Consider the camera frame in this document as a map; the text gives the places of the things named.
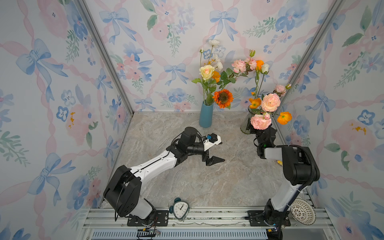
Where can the teal ceramic vase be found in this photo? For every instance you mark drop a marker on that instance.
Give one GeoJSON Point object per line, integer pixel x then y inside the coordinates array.
{"type": "Point", "coordinates": [206, 115]}

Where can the orange sunflower stem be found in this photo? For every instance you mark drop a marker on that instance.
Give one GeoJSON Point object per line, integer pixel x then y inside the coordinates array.
{"type": "Point", "coordinates": [223, 99]}

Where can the white flower stem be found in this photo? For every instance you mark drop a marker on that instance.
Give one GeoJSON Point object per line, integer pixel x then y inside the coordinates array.
{"type": "Point", "coordinates": [214, 44]}

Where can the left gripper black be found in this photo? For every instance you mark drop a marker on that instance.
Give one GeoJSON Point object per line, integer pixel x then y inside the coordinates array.
{"type": "Point", "coordinates": [205, 152]}

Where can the orange poppy flower stem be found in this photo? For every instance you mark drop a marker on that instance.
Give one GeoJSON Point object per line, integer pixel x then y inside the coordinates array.
{"type": "Point", "coordinates": [216, 77]}

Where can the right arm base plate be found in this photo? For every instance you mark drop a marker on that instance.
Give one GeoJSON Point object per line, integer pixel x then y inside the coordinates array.
{"type": "Point", "coordinates": [272, 219]}

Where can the clear glass vase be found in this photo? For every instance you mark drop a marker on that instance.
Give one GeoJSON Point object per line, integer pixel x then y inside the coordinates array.
{"type": "Point", "coordinates": [246, 126]}

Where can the cream yellow rose stem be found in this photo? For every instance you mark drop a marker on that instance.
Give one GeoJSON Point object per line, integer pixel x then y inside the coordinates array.
{"type": "Point", "coordinates": [208, 83]}

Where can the orange ranunculus flower bunch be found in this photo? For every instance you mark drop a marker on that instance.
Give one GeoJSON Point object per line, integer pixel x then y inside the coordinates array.
{"type": "Point", "coordinates": [283, 117]}

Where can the teal alarm clock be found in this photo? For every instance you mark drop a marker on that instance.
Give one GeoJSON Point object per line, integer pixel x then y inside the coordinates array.
{"type": "Point", "coordinates": [179, 208]}

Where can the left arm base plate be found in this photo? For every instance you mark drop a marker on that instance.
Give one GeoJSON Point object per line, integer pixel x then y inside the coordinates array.
{"type": "Point", "coordinates": [157, 218]}

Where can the white round perforated disc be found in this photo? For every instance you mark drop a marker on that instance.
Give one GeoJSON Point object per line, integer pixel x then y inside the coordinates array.
{"type": "Point", "coordinates": [303, 212]}

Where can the pink carnation flower stem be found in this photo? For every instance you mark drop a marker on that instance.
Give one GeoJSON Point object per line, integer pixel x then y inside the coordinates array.
{"type": "Point", "coordinates": [240, 68]}

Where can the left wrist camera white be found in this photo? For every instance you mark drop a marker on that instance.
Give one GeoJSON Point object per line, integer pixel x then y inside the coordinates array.
{"type": "Point", "coordinates": [211, 140]}

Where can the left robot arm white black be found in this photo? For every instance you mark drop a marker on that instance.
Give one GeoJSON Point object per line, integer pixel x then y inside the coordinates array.
{"type": "Point", "coordinates": [123, 191]}

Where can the orange rose bud stem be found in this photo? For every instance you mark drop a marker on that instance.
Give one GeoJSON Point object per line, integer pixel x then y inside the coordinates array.
{"type": "Point", "coordinates": [259, 63]}

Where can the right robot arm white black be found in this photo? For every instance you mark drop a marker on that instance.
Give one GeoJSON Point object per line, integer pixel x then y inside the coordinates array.
{"type": "Point", "coordinates": [300, 171]}

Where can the pink rose flower stem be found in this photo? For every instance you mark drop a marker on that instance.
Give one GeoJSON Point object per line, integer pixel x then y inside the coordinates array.
{"type": "Point", "coordinates": [272, 101]}

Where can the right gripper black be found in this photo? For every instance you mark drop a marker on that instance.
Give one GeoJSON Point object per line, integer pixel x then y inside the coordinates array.
{"type": "Point", "coordinates": [267, 135]}

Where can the aluminium rail frame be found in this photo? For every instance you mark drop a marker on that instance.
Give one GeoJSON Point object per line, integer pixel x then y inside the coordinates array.
{"type": "Point", "coordinates": [202, 223]}

